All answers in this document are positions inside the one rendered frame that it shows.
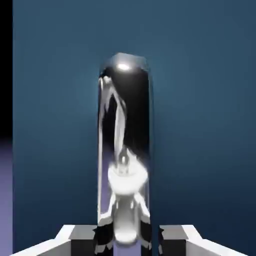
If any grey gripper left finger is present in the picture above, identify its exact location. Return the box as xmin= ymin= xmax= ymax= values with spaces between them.
xmin=9 ymin=224 xmax=99 ymax=256

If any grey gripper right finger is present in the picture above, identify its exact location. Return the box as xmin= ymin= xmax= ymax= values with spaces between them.
xmin=158 ymin=224 xmax=243 ymax=256

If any shiny dark curved metal handle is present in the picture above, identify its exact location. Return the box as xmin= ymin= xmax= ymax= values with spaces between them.
xmin=92 ymin=52 xmax=165 ymax=256

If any blue painted cabinet door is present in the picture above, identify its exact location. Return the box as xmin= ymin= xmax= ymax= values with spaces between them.
xmin=12 ymin=0 xmax=256 ymax=256

